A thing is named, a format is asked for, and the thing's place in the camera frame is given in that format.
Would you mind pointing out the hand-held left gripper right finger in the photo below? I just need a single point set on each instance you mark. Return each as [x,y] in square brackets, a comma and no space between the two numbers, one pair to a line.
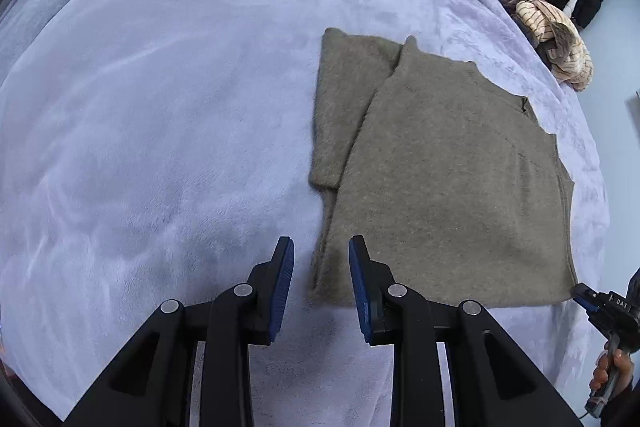
[360,287]

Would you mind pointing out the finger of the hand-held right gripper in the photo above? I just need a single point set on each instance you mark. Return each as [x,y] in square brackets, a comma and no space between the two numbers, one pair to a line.
[582,294]

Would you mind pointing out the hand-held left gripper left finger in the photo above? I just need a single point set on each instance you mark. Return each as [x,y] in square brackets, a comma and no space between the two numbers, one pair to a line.
[282,287]

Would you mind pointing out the olive knit sweater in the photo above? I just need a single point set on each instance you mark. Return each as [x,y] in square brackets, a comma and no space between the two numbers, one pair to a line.
[450,182]

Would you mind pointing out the person's right forearm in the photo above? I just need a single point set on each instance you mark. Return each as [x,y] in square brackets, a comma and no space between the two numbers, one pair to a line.
[627,407]

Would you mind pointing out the beige striped clothes pile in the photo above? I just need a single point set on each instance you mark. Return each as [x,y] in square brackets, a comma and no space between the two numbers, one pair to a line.
[545,27]

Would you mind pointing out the person's right hand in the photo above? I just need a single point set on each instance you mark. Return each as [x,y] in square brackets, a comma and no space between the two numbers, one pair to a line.
[602,374]

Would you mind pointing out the lavender plush blanket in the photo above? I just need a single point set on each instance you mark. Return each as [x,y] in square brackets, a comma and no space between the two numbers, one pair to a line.
[150,107]

